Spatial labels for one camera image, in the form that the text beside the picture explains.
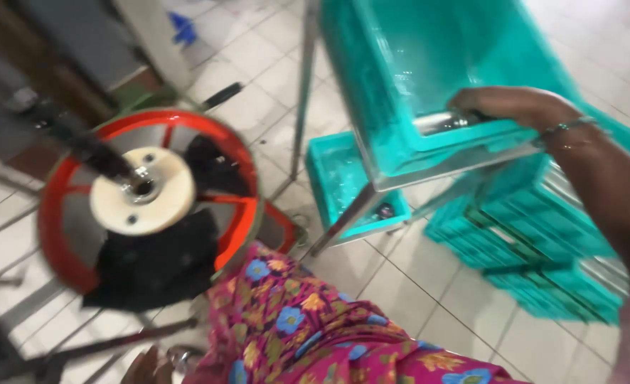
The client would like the person's left hand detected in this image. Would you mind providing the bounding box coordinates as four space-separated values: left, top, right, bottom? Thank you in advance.
120 345 175 384

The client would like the person's right hand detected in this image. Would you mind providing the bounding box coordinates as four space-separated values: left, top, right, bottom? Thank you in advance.
447 86 586 133

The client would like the shiny steel cylinder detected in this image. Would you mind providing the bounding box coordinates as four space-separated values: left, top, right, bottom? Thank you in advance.
414 110 486 136

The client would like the large teal plastic crate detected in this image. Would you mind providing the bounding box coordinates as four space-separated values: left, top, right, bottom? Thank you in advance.
319 0 630 179

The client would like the small teal plastic crate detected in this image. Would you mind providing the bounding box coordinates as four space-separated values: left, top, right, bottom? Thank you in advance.
306 131 413 242

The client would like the stack of teal plastic crates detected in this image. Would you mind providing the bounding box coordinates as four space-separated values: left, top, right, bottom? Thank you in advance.
423 155 630 326

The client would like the pink floral dress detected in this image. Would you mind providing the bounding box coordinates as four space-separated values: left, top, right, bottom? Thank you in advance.
183 240 630 384

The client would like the blue plastic scrap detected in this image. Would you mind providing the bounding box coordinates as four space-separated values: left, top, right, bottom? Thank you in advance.
167 12 199 47

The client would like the black cloth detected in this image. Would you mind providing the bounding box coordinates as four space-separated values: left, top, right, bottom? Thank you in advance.
82 134 253 314

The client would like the silver bangle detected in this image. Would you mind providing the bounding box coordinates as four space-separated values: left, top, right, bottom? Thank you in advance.
166 345 207 375

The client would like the black crank shaft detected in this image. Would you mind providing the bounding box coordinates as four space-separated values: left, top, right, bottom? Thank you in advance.
5 87 153 194

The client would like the dark wooden furniture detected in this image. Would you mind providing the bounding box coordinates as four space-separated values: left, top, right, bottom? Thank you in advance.
0 0 190 163

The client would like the red spoked winding wheel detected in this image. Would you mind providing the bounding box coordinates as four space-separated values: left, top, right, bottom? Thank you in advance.
37 109 266 297

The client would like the silver wrist bracelet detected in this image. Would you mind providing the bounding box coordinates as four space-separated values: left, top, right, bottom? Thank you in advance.
533 116 610 153

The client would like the metal stand frame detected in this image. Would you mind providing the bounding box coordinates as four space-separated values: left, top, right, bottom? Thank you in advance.
268 0 630 299

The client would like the black handle grip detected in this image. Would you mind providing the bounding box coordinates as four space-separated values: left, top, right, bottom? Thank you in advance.
202 81 245 111

